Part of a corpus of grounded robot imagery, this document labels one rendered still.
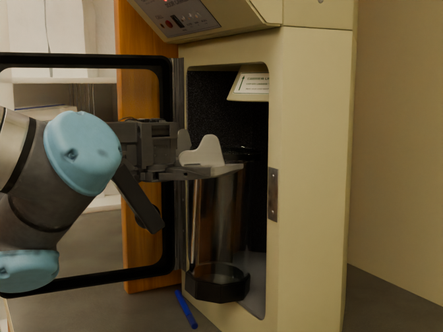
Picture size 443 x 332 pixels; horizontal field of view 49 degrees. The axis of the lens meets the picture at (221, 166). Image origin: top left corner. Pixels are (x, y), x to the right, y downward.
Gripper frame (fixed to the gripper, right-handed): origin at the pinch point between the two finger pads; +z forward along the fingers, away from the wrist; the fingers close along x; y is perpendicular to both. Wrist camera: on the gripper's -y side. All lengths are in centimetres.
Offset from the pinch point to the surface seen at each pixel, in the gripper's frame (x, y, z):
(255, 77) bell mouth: -3.4, 13.2, 3.6
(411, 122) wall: 2.7, 5.1, 43.6
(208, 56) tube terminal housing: 5.4, 16.6, 0.5
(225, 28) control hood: -5.3, 19.5, -2.5
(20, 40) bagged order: 127, 28, -13
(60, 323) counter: 16.9, -28.0, -21.8
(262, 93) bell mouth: -5.4, 11.0, 3.6
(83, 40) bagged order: 112, 27, 5
